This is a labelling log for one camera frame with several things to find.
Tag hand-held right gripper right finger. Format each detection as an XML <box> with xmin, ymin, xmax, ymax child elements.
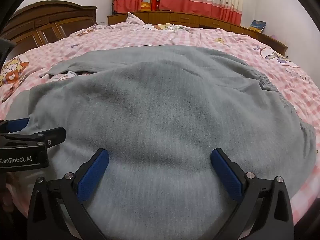
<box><xmin>210</xmin><ymin>148</ymin><xmax>293</xmax><ymax>240</ymax></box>

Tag person's left hand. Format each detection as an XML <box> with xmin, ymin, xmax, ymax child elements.
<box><xmin>4</xmin><ymin>174</ymin><xmax>18</xmax><ymax>201</ymax></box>

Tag pink checked cartoon bedsheet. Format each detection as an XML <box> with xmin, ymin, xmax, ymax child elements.
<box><xmin>0</xmin><ymin>13</ymin><xmax>320</xmax><ymax>233</ymax></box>

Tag grey fleece pants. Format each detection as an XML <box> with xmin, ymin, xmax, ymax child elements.
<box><xmin>29</xmin><ymin>44</ymin><xmax>317</xmax><ymax>240</ymax></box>

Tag blue picture book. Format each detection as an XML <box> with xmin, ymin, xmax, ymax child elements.
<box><xmin>249</xmin><ymin>20</ymin><xmax>267</xmax><ymax>33</ymax></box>

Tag long wooden drawer cabinet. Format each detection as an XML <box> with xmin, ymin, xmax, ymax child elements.
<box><xmin>107</xmin><ymin>10</ymin><xmax>288</xmax><ymax>55</ymax></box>

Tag dark wooden headboard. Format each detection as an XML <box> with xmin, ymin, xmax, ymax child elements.
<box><xmin>0</xmin><ymin>1</ymin><xmax>98</xmax><ymax>53</ymax></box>

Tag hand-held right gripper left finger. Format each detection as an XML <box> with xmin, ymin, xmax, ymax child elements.
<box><xmin>27</xmin><ymin>148</ymin><xmax>110</xmax><ymax>240</ymax></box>

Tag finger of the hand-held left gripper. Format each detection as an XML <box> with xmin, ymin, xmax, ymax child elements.
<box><xmin>0</xmin><ymin>118</ymin><xmax>30</xmax><ymax>133</ymax></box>
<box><xmin>0</xmin><ymin>127</ymin><xmax>67</xmax><ymax>147</ymax></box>

